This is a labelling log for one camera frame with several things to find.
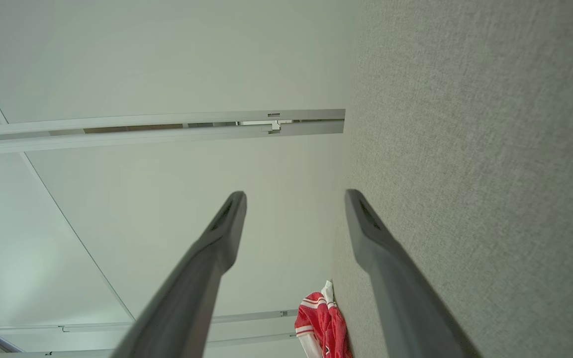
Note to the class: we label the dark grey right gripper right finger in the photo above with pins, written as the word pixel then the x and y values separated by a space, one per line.
pixel 406 298

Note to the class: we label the red Bulls 23 jersey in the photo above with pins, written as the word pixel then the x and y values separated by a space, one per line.
pixel 324 325

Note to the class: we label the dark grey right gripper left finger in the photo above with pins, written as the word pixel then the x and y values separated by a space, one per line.
pixel 187 298

